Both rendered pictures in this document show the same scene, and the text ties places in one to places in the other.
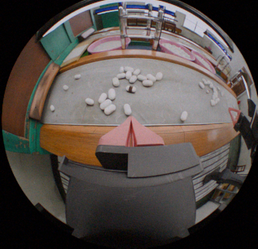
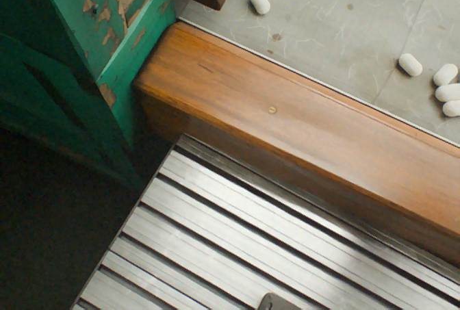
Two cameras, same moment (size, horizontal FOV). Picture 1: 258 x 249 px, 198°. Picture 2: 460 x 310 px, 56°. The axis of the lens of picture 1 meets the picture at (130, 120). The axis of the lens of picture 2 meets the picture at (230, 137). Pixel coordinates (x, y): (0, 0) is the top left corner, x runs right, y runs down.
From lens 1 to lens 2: 44 cm
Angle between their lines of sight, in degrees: 6
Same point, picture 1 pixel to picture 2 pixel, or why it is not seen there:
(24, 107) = not seen: outside the picture
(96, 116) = (417, 108)
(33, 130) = (153, 16)
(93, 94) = (417, 50)
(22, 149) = (93, 41)
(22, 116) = not seen: outside the picture
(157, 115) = not seen: outside the picture
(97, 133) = (424, 141)
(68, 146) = (332, 137)
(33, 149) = (113, 75)
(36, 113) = not seen: outside the picture
